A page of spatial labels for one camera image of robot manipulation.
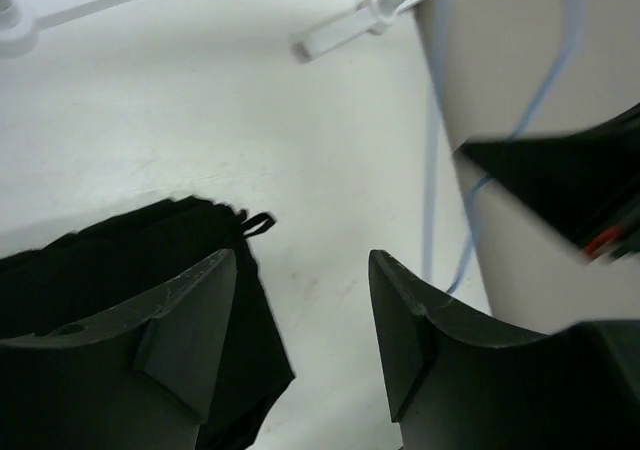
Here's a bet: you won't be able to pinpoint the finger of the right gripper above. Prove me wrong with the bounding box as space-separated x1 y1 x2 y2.
459 106 639 260

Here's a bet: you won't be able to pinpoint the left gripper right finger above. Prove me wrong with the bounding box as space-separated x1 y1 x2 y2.
369 250 639 449

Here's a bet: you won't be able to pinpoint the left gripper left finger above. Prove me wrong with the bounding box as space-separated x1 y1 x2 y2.
1 250 236 449

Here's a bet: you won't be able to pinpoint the black trousers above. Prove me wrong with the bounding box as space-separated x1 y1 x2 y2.
1 196 294 449

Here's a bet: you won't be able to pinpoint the white clothes rack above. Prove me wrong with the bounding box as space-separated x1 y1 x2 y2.
1 0 424 60

